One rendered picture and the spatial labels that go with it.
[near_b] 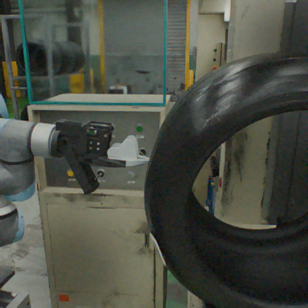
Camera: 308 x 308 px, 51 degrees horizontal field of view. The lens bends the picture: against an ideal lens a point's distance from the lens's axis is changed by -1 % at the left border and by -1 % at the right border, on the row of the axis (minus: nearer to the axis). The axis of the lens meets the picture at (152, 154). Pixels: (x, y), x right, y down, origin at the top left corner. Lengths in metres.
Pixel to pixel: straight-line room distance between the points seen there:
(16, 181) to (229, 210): 0.63
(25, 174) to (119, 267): 0.87
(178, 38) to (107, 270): 8.98
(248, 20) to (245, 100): 0.42
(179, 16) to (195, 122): 9.60
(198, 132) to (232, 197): 0.50
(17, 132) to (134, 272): 0.98
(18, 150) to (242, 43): 0.63
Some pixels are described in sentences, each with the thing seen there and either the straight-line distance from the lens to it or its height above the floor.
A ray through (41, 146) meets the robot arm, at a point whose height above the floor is 1.28.
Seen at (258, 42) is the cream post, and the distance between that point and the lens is 0.96.
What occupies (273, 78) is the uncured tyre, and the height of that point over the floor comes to 1.43.
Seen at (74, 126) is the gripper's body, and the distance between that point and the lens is 0.71.
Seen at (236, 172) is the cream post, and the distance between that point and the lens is 1.02.
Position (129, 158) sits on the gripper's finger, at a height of 1.25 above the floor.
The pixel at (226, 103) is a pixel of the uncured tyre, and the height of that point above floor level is 1.39.
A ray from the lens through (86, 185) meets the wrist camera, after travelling 0.74.
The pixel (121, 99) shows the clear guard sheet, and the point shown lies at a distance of 1.29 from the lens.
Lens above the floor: 1.47
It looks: 18 degrees down
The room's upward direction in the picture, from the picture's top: straight up
